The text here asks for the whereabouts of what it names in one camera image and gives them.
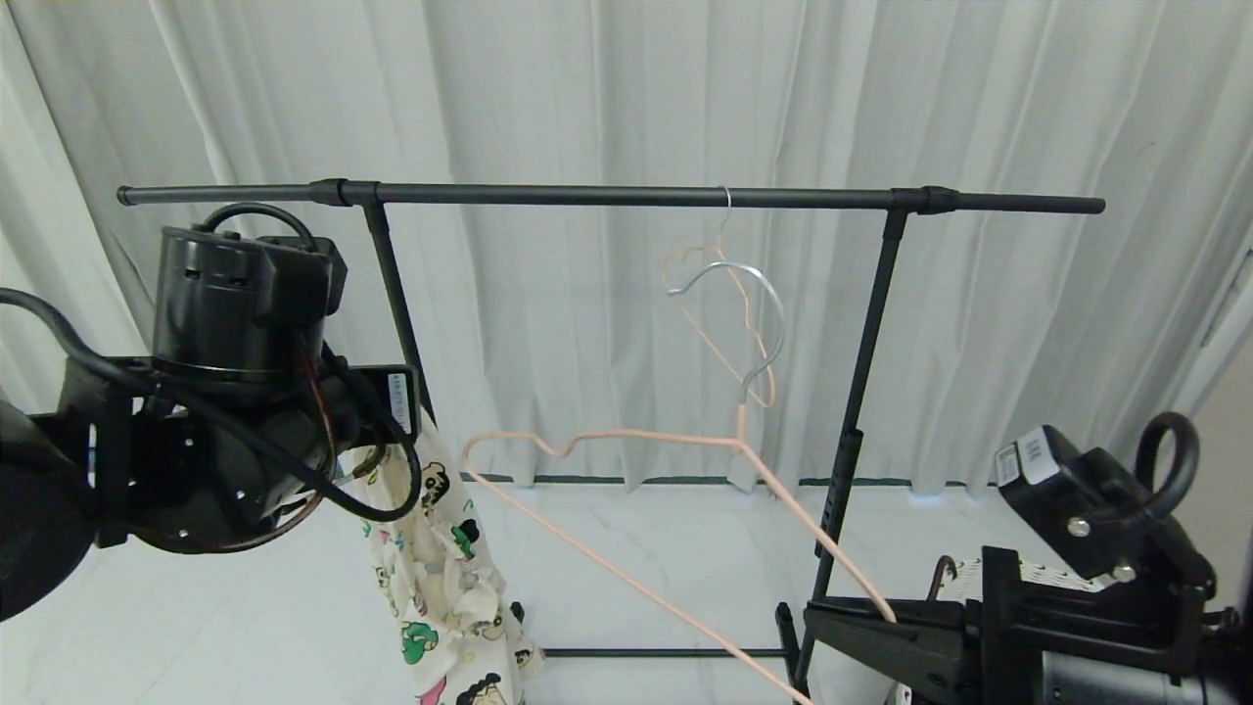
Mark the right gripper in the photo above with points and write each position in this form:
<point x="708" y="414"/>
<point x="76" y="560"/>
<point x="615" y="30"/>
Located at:
<point x="1096" y="627"/>

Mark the pink clothes hanger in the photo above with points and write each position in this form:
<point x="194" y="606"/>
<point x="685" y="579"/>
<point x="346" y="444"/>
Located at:
<point x="666" y="435"/>
<point x="728" y="208"/>

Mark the cream printed garment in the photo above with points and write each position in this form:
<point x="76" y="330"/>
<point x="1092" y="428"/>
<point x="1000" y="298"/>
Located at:
<point x="440" y="587"/>

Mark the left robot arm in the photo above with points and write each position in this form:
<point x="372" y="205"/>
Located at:
<point x="225" y="313"/>

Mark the black clothes rack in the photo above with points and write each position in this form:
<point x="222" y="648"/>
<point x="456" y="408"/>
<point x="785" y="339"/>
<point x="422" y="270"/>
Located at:
<point x="587" y="195"/>

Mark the white curtain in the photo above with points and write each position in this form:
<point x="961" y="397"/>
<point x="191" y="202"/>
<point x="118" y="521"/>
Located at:
<point x="587" y="98"/>

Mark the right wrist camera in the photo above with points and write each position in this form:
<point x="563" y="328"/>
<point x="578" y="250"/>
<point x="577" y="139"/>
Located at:
<point x="1077" y="490"/>

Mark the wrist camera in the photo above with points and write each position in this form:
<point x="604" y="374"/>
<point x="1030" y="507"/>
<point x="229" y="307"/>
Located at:
<point x="367" y="397"/>
<point x="1077" y="490"/>

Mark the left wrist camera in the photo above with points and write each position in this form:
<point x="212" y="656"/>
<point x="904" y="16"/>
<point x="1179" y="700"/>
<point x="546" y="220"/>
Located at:
<point x="367" y="397"/>

